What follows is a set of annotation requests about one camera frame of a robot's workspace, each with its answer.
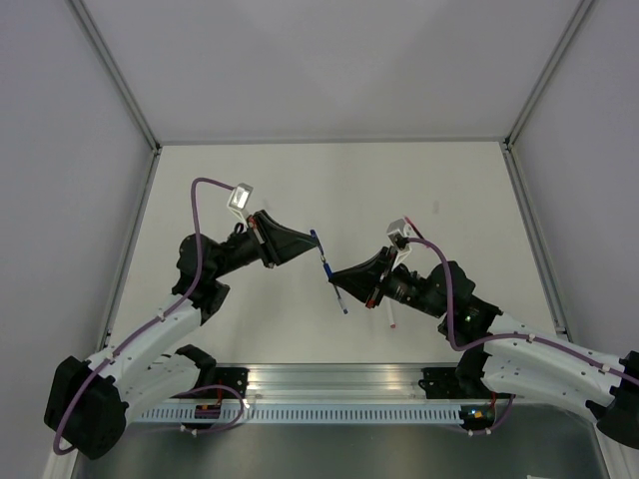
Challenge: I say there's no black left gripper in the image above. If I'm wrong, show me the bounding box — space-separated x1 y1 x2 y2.
211 209 320 279

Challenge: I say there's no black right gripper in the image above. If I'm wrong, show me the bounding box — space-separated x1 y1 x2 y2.
329 245 444 318

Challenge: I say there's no blue ballpoint pen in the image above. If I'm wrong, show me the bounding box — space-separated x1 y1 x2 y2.
322 262 348 315

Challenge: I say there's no white acrylic marker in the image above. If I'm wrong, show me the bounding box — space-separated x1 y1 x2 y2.
385 301 396 329

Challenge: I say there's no blue pen cap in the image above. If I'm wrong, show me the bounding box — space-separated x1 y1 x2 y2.
310 229 326 264

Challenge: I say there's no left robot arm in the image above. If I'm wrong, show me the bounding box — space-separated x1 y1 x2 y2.
44 211 319 459

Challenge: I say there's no red pink pen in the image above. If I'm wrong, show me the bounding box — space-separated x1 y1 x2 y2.
404 216 425 240

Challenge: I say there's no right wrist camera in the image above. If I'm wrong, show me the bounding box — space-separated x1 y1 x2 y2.
386 218 413 267

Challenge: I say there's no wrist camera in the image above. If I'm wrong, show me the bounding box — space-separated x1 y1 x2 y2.
227 183 254 223
386 218 413 267

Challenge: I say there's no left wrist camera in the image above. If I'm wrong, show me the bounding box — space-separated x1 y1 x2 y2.
227 183 254 223

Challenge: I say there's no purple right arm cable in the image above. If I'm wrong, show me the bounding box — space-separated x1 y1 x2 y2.
408 237 625 380

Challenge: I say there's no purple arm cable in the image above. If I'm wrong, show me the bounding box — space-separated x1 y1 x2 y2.
52 177 236 456
408 237 625 380

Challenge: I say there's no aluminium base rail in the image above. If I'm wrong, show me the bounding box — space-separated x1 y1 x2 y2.
218 363 468 403

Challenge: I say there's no white slotted cable duct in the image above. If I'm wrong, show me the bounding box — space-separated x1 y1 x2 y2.
137 402 462 425

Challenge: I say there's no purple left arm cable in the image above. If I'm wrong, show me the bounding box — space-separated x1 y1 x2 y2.
52 177 236 456

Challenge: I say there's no left aluminium frame post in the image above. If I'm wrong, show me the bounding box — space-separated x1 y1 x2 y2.
66 0 162 154

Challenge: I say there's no aluminium frame post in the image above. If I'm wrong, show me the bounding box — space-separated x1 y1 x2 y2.
502 0 598 151
66 0 162 154

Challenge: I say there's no right aluminium frame post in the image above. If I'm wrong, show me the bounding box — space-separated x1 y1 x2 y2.
502 0 598 151

